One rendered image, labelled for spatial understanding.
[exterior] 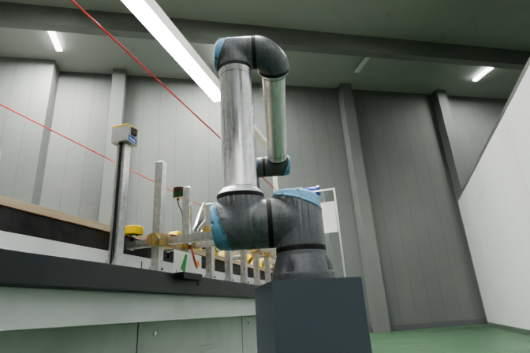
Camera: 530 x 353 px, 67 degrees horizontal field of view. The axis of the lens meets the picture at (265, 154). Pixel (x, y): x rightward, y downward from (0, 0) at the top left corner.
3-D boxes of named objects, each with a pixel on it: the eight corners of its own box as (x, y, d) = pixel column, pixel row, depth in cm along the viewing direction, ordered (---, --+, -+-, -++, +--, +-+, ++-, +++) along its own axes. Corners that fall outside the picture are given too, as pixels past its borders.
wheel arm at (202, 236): (223, 240, 160) (223, 230, 162) (220, 239, 157) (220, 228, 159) (130, 251, 171) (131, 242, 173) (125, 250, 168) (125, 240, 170)
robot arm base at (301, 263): (323, 284, 127) (320, 251, 131) (346, 277, 110) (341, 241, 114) (265, 286, 123) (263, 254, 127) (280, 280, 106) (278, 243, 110)
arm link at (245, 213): (269, 246, 114) (255, 24, 138) (207, 250, 114) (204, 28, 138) (270, 250, 128) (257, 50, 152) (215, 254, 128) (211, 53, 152)
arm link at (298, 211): (329, 242, 113) (322, 183, 120) (269, 246, 113) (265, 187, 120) (323, 250, 127) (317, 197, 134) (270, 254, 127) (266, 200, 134)
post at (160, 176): (162, 273, 159) (166, 161, 177) (158, 273, 156) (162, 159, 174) (154, 274, 160) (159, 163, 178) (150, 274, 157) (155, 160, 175)
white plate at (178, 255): (202, 277, 189) (202, 255, 192) (173, 273, 165) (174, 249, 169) (200, 277, 189) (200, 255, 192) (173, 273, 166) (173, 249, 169)
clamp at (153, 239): (175, 248, 169) (175, 236, 171) (158, 243, 157) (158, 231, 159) (162, 250, 171) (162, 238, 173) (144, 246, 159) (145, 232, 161)
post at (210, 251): (214, 295, 201) (214, 203, 219) (211, 295, 198) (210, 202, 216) (208, 296, 202) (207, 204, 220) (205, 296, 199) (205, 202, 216)
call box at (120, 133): (137, 148, 154) (138, 130, 157) (126, 141, 147) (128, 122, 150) (121, 151, 155) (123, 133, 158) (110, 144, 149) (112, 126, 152)
